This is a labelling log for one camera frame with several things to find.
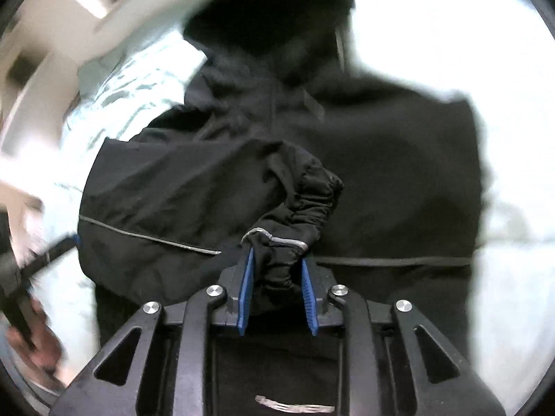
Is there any person's left hand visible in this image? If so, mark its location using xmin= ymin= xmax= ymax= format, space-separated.
xmin=6 ymin=299 xmax=68 ymax=380

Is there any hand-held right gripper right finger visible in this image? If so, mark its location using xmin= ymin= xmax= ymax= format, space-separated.
xmin=300 ymin=255 xmax=508 ymax=416

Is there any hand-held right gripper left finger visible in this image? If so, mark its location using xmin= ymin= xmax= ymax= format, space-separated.
xmin=50 ymin=245 xmax=256 ymax=416

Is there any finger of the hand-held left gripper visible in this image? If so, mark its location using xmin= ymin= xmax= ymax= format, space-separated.
xmin=19 ymin=233 xmax=83 ymax=280

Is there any pale blue duvet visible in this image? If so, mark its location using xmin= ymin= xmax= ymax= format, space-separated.
xmin=58 ymin=0 xmax=555 ymax=416

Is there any black jacket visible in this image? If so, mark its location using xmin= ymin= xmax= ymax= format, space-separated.
xmin=77 ymin=0 xmax=488 ymax=416

